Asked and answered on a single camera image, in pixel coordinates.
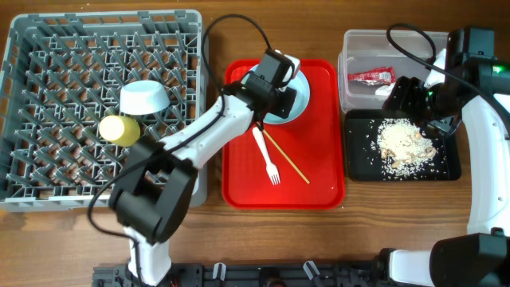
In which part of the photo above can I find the rice food waste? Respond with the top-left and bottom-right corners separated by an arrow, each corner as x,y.
371,118 -> 437,180

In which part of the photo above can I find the small light blue saucer bowl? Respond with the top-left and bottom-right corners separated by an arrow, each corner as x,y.
120,80 -> 170,116

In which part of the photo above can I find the yellow cup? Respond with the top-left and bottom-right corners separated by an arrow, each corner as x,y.
99,116 -> 140,147

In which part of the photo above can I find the wooden chopstick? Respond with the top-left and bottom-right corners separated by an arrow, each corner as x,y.
262,129 -> 310,184

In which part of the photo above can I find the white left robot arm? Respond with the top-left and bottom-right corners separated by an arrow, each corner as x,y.
108,49 -> 300,286

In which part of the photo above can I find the large light blue plate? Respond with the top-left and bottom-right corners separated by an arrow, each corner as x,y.
241,61 -> 311,124

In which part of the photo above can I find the white plastic fork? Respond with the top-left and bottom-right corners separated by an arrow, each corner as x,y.
252,127 -> 281,185

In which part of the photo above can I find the red plastic tray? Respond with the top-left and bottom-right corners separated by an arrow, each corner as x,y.
222,59 -> 345,210

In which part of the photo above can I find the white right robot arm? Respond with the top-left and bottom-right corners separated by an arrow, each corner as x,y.
382,26 -> 509,286

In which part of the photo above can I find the black waste tray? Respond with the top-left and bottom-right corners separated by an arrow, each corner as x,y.
343,109 -> 461,181

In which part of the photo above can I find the grey dishwasher rack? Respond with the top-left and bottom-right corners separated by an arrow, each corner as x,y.
1,10 -> 206,212

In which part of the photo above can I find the red snack wrapper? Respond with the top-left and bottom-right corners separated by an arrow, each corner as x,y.
347,67 -> 396,85

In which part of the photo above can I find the white paper napkin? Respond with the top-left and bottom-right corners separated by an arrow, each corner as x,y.
375,83 -> 395,96

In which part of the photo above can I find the clear plastic waste bin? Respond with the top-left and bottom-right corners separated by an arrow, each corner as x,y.
338,29 -> 430,113

